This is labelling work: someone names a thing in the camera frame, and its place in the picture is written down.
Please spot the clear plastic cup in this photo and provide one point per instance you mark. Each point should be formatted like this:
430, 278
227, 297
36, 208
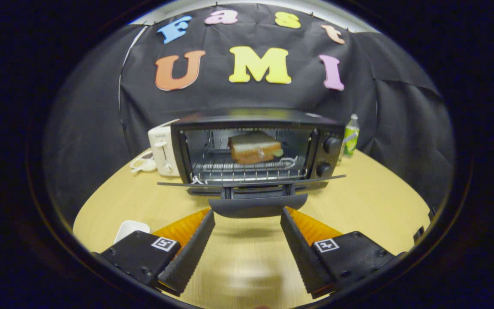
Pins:
340, 152

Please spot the black toaster oven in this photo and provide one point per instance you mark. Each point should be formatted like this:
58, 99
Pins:
255, 118

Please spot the sandwich with lettuce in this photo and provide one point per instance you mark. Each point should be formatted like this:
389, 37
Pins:
253, 146

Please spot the green drink bottle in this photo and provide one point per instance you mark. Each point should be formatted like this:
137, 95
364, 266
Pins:
351, 133

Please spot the white pop-up toaster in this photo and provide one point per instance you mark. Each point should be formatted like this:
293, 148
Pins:
161, 150

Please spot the black table clamp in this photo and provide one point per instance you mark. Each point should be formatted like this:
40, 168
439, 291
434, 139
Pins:
419, 234

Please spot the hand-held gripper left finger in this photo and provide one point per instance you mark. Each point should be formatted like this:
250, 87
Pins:
189, 253

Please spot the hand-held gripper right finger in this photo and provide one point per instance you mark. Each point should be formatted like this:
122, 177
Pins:
302, 253

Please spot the small clear food container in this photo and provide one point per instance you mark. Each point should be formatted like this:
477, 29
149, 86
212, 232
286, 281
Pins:
143, 161

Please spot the white rectangular plate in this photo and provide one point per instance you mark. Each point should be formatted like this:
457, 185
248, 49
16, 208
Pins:
131, 227

